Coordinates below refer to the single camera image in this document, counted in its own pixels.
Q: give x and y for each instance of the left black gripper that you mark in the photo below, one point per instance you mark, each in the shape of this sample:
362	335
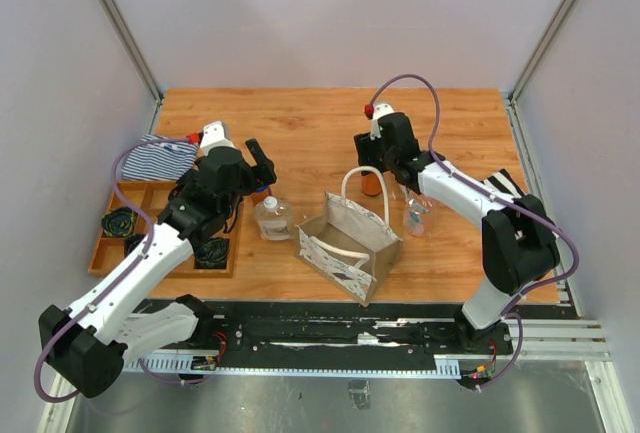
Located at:
261	173

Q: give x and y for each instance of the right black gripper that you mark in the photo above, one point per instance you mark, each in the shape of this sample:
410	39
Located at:
365	145

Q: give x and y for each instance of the orange bottle blue cap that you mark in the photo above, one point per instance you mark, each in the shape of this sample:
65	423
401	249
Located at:
370	184

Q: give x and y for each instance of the pink cap clear bottle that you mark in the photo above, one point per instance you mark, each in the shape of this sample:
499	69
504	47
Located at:
420	223

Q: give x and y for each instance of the canvas tote bag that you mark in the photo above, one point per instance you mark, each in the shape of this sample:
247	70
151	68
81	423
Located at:
349	245

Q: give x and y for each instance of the black white striped cloth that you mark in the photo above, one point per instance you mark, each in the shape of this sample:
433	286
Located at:
503	187

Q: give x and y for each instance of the blue striped cloth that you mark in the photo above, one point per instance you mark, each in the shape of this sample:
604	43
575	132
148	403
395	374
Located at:
158	159

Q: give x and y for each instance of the wooden compartment tray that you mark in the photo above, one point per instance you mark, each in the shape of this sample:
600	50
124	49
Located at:
151	197

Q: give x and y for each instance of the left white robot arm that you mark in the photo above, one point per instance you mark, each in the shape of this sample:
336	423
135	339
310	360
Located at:
90	341

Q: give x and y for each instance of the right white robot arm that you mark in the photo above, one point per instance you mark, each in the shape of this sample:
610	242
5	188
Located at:
518	246

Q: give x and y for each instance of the dark green rolled sock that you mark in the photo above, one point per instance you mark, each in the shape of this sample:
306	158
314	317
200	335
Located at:
213	255

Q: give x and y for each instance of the black rolled item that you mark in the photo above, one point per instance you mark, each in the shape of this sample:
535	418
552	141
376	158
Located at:
131	242

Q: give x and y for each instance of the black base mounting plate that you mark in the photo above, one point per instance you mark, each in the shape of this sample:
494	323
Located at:
339	332

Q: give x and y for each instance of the grey slotted cable duct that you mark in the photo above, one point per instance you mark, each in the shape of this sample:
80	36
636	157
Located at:
187	365

